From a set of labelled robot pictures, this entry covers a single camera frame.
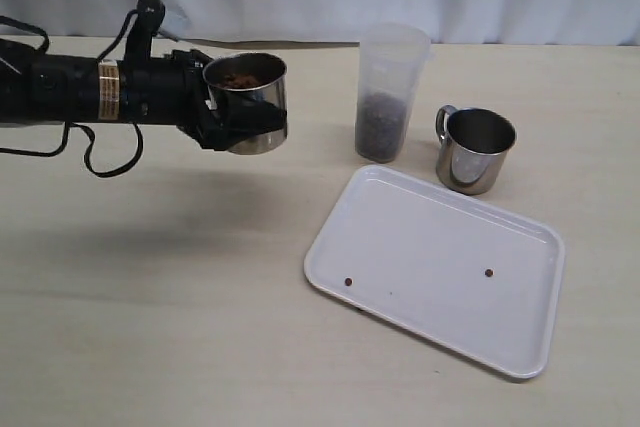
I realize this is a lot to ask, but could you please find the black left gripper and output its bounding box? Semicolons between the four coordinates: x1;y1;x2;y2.
118;49;288;151

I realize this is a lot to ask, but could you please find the steel cup with pellets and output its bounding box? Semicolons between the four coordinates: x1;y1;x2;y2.
203;52;287;155
435;105;517;196

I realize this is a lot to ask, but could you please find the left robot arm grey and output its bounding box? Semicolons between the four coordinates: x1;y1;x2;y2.
1;40;288;155

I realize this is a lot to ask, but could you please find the translucent plastic tall container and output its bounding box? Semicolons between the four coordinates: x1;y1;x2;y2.
355;23;431;163

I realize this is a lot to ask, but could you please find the white rectangular plastic tray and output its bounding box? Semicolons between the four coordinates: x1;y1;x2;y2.
303;165;565;380

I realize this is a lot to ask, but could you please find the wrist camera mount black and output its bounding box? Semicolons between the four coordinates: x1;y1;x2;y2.
124;0;166;63

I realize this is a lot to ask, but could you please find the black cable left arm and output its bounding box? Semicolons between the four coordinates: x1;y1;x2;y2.
0;14;146;179

